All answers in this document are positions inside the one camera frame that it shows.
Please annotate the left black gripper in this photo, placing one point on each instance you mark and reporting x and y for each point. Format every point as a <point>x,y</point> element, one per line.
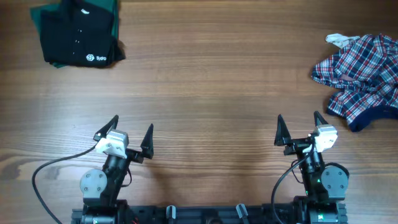
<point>137,156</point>

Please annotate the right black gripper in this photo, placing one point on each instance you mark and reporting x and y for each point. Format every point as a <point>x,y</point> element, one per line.
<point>300,145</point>

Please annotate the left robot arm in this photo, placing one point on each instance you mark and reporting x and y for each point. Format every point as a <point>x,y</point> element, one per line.
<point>101,187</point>

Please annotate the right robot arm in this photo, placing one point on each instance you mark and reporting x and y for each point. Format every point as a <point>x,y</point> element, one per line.
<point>325,184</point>

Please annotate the beige crumpled cloth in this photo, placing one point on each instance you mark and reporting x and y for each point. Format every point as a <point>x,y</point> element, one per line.
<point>339,40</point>

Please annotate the green folded shirt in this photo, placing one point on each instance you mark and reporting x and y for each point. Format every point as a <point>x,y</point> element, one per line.
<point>115,18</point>

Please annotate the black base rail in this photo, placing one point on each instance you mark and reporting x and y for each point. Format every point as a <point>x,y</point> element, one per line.
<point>286,213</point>

